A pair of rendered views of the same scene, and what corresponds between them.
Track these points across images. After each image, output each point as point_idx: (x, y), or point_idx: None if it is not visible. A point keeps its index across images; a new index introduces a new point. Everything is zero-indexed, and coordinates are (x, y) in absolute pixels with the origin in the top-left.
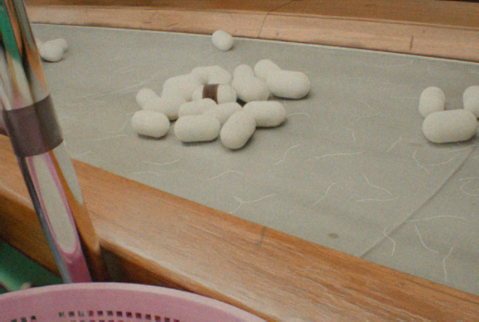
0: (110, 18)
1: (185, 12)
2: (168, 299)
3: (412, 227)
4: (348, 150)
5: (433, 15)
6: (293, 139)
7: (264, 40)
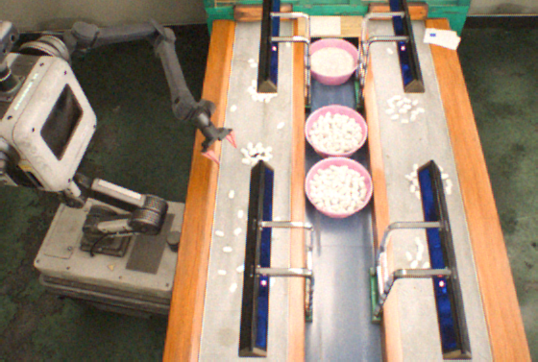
0: (217, 156)
1: (218, 126)
2: None
3: (281, 60)
4: None
5: (218, 73)
6: None
7: (227, 104)
